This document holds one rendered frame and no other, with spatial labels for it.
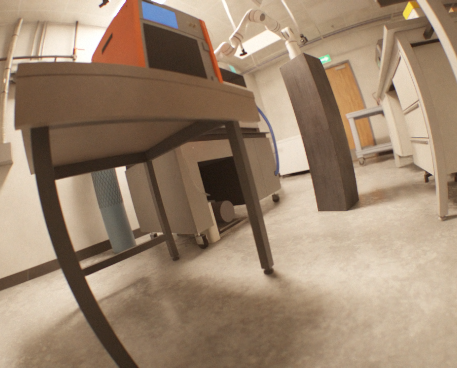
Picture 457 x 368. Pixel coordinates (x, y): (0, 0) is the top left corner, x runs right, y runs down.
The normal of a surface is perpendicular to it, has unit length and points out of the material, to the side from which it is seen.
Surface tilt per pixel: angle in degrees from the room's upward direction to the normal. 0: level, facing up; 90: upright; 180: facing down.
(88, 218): 90
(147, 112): 90
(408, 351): 0
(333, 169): 90
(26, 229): 90
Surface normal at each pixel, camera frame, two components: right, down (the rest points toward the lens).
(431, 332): -0.25, -0.97
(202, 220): 0.76, -0.16
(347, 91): -0.60, 0.20
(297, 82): -0.81, 0.25
